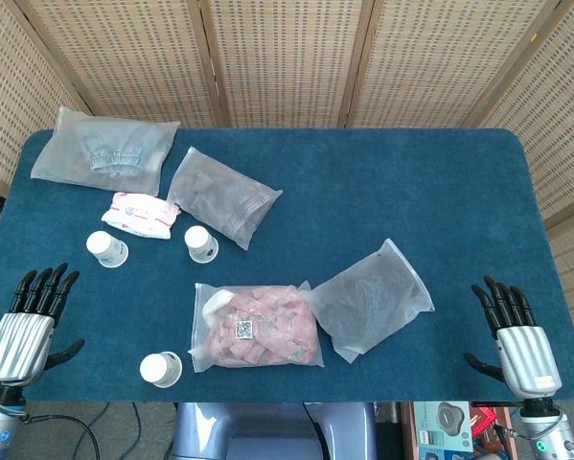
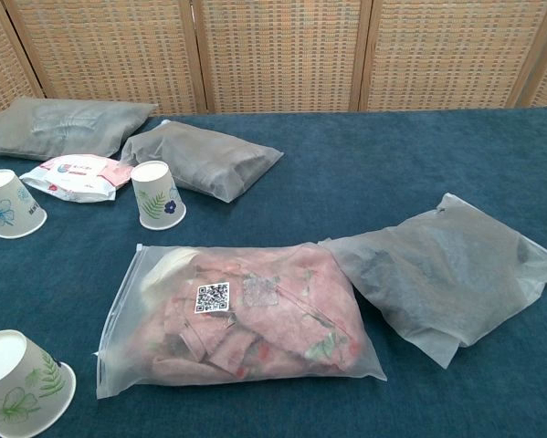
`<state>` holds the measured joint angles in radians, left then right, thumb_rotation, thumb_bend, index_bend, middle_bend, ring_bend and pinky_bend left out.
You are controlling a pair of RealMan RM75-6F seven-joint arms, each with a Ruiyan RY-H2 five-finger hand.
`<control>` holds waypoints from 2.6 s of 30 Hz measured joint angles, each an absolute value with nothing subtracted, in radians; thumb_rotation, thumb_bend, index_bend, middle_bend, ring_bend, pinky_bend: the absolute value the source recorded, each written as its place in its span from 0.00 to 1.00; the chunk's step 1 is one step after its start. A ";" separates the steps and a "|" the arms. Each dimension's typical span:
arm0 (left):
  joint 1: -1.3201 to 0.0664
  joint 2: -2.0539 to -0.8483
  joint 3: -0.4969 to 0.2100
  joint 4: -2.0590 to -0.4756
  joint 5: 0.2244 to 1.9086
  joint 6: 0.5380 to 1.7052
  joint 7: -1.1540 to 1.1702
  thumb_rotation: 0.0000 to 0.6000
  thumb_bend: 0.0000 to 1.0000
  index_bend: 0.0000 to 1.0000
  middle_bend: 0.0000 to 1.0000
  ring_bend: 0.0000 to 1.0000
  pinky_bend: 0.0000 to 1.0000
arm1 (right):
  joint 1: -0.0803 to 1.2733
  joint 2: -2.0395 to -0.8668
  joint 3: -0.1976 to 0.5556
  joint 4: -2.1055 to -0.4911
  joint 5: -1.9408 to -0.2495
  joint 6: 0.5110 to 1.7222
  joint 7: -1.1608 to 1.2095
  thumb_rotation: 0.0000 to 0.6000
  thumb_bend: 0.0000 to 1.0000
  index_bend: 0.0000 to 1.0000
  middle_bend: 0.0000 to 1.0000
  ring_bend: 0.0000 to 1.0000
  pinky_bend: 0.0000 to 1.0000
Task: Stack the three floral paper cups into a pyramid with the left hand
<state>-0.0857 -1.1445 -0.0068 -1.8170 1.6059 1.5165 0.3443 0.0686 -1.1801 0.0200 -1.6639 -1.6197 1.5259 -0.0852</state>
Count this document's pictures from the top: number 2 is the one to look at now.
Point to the paper cup green flower print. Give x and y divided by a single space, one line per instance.
26 388

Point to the paper cup fern navy flower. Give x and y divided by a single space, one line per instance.
156 196

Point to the woven rattan folding screen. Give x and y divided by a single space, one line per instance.
277 55

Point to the frosted bag with dark garment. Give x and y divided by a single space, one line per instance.
437 274
200 155

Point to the frosted bag with grey garment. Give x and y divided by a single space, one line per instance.
72 123

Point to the pink white wet wipes pack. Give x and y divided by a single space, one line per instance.
72 178

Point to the frosted bag pink floral garment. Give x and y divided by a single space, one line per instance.
255 328

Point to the paper cup blue flower print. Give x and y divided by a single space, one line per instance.
8 205

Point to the teal fabric table cover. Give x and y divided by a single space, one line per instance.
346 182

